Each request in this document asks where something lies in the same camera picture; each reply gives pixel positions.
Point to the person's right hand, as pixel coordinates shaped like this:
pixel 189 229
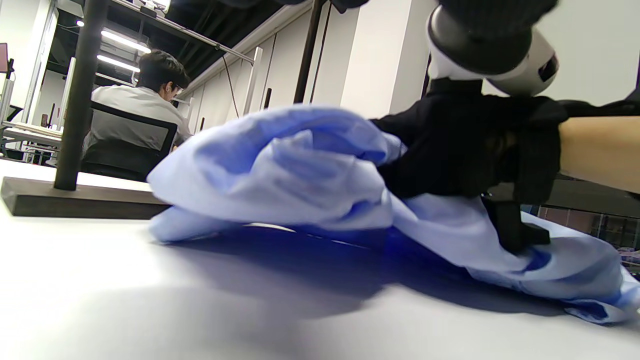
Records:
pixel 465 145

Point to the light blue cloth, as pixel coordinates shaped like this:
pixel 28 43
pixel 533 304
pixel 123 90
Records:
pixel 300 170

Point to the person's right forearm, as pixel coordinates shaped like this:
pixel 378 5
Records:
pixel 600 150

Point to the white and black wrist tracker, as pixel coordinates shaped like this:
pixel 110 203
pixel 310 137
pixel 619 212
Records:
pixel 495 55

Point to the thin black pole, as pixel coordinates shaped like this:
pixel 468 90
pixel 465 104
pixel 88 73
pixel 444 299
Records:
pixel 307 50

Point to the black office chair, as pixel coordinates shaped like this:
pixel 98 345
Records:
pixel 125 155

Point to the long ceiling light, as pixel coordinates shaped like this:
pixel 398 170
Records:
pixel 125 41
pixel 118 63

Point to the black stand with flat base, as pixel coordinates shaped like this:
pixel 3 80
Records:
pixel 75 100

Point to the white desk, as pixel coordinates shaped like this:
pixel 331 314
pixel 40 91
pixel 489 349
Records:
pixel 30 132

